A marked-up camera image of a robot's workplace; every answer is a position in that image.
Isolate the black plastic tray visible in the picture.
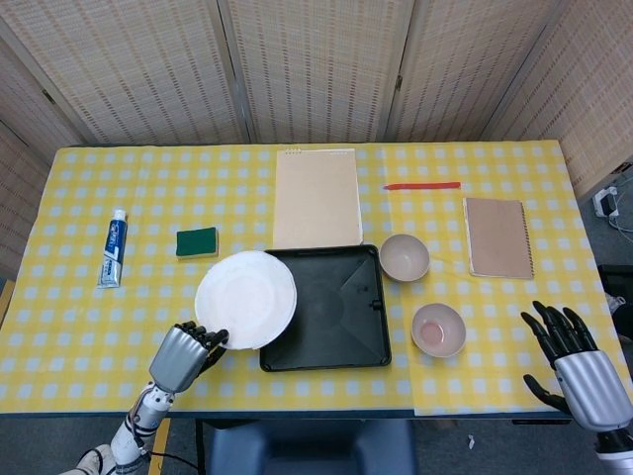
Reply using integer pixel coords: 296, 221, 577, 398
259, 243, 393, 373

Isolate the beige bowl with pink stain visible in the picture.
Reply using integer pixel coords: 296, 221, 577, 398
411, 302, 468, 358

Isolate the black floor object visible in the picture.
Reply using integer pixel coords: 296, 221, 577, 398
596, 264, 633, 343

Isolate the beige spiral notepad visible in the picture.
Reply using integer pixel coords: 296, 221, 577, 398
272, 146, 365, 249

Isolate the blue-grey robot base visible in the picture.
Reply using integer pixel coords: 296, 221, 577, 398
203, 419, 420, 475

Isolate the white paper plate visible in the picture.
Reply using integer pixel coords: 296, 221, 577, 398
194, 250, 299, 352

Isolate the white power adapter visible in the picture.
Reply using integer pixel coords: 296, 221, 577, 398
591, 185, 622, 219

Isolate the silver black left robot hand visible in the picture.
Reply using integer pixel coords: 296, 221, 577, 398
147, 320, 229, 395

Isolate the yellow checked tablecloth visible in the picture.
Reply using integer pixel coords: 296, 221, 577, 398
0, 141, 633, 418

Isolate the brown spiral notebook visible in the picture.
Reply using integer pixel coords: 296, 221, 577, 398
462, 197, 536, 280

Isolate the green and yellow sponge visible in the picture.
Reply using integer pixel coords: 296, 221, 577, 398
176, 227, 220, 261

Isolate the blue white toothpaste tube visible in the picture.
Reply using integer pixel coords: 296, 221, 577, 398
96, 208, 128, 290

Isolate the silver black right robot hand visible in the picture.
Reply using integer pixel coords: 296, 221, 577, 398
520, 300, 633, 435

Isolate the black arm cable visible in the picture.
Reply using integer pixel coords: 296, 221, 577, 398
145, 444, 207, 471

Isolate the woven folding screen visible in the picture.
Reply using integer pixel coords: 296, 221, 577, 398
0, 0, 633, 278

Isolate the plain beige bowl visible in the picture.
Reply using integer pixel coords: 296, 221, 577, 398
379, 234, 430, 283

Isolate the red pen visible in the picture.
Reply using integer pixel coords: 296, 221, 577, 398
383, 181, 462, 193

